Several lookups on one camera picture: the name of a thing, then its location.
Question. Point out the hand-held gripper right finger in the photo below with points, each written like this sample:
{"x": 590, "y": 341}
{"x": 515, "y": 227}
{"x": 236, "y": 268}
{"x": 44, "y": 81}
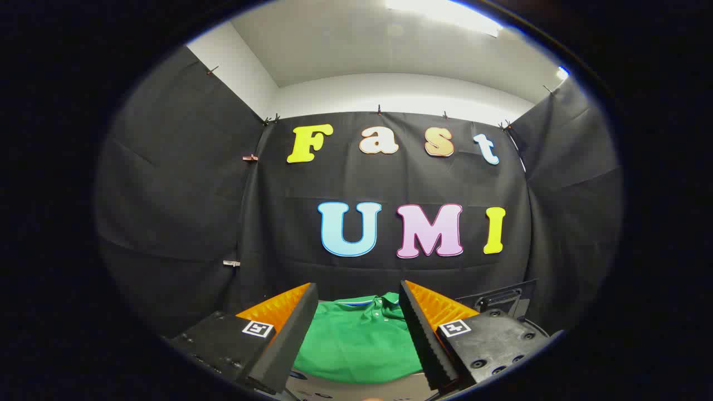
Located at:
{"x": 423, "y": 340}

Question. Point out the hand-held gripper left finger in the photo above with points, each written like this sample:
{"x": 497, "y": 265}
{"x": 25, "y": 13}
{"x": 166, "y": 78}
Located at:
{"x": 289, "y": 340}

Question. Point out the green polo shirt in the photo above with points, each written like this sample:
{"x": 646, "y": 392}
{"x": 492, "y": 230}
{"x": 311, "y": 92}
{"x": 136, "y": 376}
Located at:
{"x": 356, "y": 345}

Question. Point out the dark translucent washing machine lid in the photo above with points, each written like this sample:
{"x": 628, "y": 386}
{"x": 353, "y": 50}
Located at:
{"x": 504, "y": 298}

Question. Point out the orange clip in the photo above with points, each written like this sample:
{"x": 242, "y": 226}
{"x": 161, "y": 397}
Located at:
{"x": 250, "y": 158}

